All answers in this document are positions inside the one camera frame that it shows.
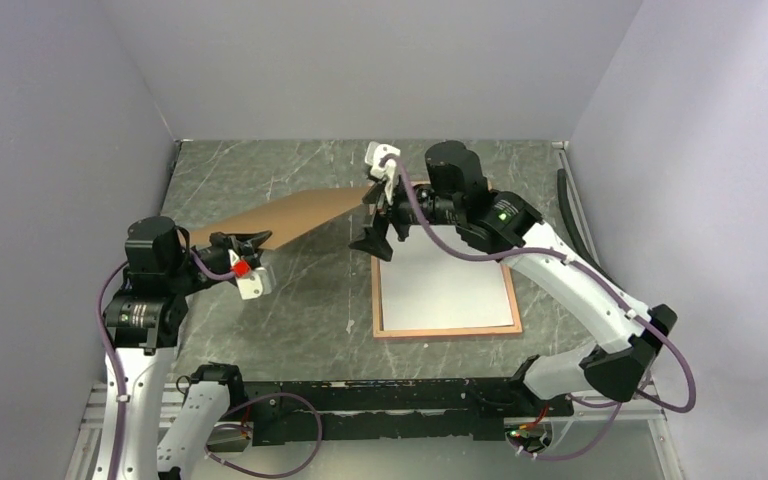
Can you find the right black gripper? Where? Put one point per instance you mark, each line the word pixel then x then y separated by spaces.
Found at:
pixel 373 240

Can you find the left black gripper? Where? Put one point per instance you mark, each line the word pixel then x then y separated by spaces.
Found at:
pixel 248 241

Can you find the brown backing board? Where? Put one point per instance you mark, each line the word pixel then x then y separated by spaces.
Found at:
pixel 288 217

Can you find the seascape photo print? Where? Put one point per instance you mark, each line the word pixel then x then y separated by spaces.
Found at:
pixel 447 285

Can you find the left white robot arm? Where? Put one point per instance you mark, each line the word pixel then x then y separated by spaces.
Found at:
pixel 140 328

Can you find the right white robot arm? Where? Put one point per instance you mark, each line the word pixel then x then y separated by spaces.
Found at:
pixel 501 226

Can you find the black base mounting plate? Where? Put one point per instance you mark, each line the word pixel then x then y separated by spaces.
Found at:
pixel 482 409

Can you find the black foam tube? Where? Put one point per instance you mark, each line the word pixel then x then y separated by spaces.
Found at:
pixel 572 224

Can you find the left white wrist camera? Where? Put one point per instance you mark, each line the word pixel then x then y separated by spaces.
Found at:
pixel 252 282

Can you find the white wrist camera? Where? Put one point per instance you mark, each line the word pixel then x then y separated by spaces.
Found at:
pixel 382 162
pixel 252 282

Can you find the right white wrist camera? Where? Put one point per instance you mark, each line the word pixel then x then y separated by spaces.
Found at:
pixel 382 162

